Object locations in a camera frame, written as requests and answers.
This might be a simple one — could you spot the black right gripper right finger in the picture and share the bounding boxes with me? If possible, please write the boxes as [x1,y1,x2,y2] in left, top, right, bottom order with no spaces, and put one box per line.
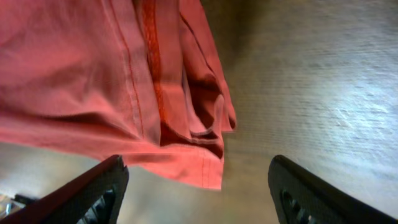
[268,155,397,224]

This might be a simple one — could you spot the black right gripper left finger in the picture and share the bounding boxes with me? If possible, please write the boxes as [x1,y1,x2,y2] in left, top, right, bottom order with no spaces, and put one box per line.
[1,155,129,224]

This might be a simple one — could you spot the orange t-shirt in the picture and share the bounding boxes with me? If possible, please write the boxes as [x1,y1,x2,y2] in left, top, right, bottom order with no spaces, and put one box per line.
[1,0,236,190]

